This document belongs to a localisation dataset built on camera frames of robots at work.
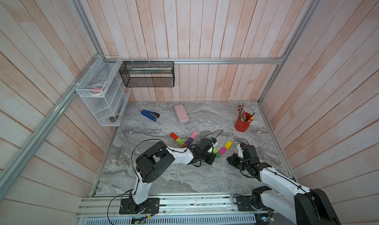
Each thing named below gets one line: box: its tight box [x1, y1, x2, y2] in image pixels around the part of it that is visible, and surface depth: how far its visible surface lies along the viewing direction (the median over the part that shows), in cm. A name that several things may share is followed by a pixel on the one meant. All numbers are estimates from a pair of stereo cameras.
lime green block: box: [176, 137, 185, 146], surface depth 100 cm
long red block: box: [169, 132, 180, 141], surface depth 103 cm
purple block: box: [185, 136, 194, 146], surface depth 100 cm
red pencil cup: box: [234, 112, 253, 133], surface depth 99 cm
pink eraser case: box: [174, 104, 190, 123], surface depth 113 cm
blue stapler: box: [140, 109, 160, 122], surface depth 113 cm
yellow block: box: [224, 140, 233, 150], surface depth 97 cm
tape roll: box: [88, 82, 108, 96], surface depth 75 cm
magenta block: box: [218, 146, 228, 156], surface depth 95 cm
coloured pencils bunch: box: [237, 103, 257, 122], surface depth 95 cm
